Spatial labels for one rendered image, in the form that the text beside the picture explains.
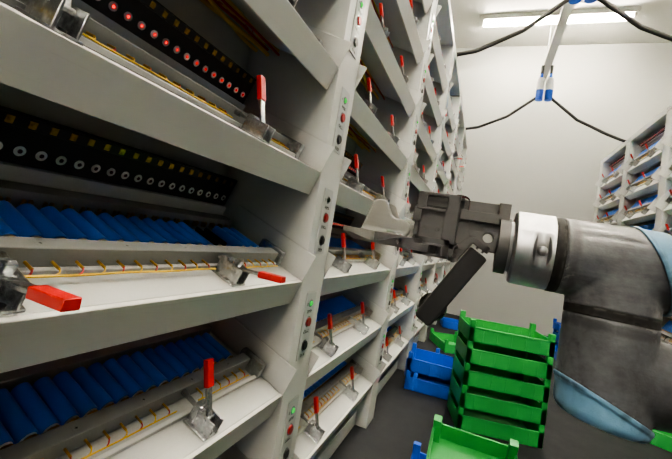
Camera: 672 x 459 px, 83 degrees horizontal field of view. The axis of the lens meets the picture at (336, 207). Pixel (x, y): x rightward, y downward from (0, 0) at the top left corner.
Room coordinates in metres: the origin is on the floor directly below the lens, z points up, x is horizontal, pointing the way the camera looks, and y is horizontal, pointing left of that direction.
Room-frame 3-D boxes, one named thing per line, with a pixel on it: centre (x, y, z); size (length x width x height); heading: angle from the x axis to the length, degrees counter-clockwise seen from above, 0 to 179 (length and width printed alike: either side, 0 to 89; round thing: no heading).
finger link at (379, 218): (0.51, -0.06, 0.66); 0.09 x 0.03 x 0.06; 77
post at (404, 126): (1.40, -0.15, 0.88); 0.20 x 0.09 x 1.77; 68
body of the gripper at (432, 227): (0.50, -0.16, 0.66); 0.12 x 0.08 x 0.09; 69
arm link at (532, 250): (0.47, -0.24, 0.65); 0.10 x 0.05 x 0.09; 159
